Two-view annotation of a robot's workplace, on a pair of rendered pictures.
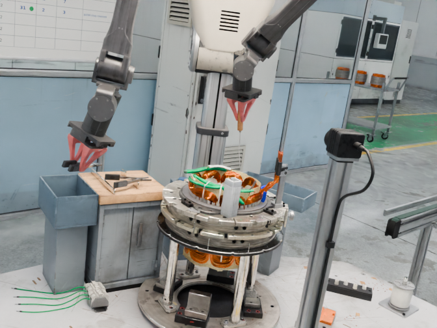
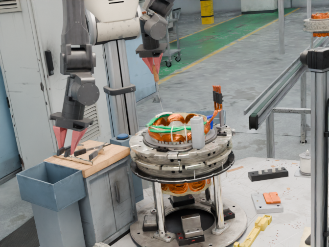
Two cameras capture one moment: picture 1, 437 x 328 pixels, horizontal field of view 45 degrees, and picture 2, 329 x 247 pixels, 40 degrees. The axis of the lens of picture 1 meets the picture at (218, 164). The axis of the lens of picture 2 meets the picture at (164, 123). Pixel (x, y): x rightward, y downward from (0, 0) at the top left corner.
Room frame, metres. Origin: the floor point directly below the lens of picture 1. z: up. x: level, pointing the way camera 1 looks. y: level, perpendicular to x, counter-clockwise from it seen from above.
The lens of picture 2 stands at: (0.01, 0.42, 1.57)
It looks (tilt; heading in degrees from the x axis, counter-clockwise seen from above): 18 degrees down; 343
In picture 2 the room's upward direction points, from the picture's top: 6 degrees counter-clockwise
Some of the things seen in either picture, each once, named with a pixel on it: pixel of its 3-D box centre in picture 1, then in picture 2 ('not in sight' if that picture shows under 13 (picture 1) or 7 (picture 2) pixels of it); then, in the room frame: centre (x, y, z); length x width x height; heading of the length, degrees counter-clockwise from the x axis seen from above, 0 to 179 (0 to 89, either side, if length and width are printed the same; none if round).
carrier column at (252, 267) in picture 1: (254, 258); (207, 176); (1.35, -0.14, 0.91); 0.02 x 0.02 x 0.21
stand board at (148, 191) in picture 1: (123, 185); (87, 157); (1.38, 0.26, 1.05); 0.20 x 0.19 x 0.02; 124
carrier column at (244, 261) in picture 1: (239, 287); (218, 199); (1.17, -0.09, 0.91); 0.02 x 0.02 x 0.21
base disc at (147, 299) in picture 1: (209, 299); (187, 220); (1.28, -0.03, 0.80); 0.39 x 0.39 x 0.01
